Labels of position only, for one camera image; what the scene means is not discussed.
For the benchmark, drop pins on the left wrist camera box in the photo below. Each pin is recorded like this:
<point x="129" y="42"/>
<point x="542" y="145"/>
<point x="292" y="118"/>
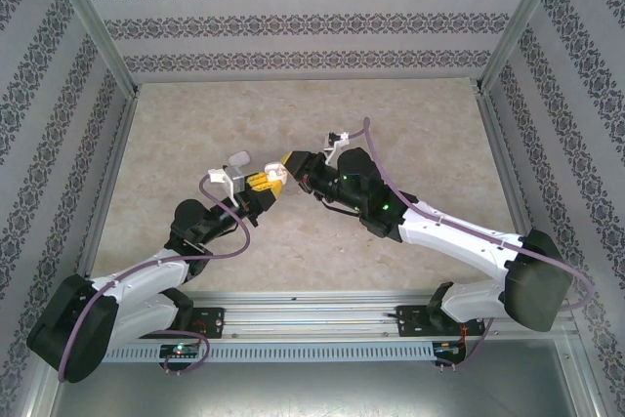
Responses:
<point x="237" y="180"/>

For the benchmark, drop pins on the aluminium frame corner post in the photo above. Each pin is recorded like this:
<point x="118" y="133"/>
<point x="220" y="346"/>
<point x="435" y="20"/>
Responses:
<point x="522" y="16"/>
<point x="88" y="16"/>

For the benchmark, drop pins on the small circuit board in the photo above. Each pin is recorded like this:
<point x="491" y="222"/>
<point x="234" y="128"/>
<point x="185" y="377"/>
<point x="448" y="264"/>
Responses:
<point x="181" y="349"/>
<point x="446" y="348"/>

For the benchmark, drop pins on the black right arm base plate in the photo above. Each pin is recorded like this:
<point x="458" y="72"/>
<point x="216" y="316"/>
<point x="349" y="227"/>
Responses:
<point x="410" y="321"/>

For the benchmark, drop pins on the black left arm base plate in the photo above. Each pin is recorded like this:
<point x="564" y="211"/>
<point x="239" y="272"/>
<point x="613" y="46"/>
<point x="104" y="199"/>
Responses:
<point x="212" y="321"/>

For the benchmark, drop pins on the aluminium table side rail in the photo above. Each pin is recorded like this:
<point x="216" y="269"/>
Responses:
<point x="110" y="182"/>
<point x="510" y="182"/>

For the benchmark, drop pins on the grey metal sheet panel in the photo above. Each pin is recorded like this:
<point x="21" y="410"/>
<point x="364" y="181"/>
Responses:
<point x="312" y="392"/>

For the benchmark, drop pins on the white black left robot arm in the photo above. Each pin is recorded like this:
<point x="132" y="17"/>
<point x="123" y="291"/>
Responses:
<point x="73" y="324"/>

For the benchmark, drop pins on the aluminium mounting rail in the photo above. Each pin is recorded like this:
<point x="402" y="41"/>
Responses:
<point x="307" y="314"/>

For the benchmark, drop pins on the large white earbud charging case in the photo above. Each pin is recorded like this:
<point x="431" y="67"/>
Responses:
<point x="240" y="158"/>

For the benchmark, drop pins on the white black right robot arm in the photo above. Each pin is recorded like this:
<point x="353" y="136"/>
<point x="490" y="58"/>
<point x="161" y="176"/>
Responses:
<point x="537" y="285"/>

